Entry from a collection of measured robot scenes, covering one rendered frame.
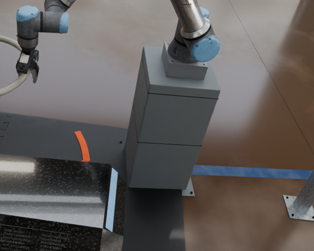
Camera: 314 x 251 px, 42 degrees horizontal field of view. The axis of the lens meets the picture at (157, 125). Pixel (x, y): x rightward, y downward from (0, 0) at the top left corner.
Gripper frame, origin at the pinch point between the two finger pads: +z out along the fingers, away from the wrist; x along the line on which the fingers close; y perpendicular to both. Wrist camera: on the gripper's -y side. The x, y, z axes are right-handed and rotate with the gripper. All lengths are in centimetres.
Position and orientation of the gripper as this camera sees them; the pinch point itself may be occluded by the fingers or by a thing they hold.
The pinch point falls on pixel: (28, 80)
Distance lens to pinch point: 208.4
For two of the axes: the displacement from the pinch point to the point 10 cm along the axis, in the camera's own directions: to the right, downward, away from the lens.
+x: -9.8, -1.6, -1.1
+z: -1.9, 7.1, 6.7
